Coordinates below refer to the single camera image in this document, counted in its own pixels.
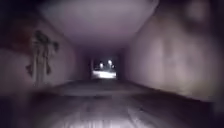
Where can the grey paved path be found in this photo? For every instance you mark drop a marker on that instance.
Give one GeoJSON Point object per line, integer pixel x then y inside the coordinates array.
{"type": "Point", "coordinates": [106, 106]}

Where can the small street lamp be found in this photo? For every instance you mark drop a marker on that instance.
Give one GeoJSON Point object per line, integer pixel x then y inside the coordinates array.
{"type": "Point", "coordinates": [101, 65]}

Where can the concrete underpass tunnel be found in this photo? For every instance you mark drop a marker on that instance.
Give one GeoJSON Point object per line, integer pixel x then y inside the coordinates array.
{"type": "Point", "coordinates": [100, 23]}

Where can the bright street lamp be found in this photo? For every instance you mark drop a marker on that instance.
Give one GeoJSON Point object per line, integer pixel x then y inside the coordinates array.
{"type": "Point", "coordinates": [109, 62]}

